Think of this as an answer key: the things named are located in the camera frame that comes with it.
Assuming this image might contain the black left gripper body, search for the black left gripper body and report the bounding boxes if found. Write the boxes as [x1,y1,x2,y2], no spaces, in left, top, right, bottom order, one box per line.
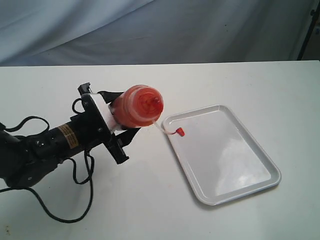
[70,82,129,165]

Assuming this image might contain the red sauce squeeze bottle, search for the red sauce squeeze bottle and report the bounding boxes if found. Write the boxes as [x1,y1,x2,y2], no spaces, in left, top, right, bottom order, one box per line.
[108,84,187,138]

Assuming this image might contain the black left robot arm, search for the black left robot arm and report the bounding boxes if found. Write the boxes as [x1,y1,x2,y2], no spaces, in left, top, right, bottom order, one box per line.
[0,82,139,188]

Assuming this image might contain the grey backdrop cloth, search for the grey backdrop cloth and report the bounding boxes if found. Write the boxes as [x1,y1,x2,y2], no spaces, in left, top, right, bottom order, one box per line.
[0,0,317,66]

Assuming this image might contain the white rectangular plastic tray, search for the white rectangular plastic tray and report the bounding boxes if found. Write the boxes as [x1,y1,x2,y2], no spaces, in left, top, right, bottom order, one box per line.
[162,104,282,206]

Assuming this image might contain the black tripod stand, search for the black tripod stand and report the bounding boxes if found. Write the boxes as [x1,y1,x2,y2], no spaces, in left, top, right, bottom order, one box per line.
[296,3,320,61]

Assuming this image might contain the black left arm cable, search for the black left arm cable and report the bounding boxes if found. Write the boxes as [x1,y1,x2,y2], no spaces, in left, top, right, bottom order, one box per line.
[0,97,96,223]

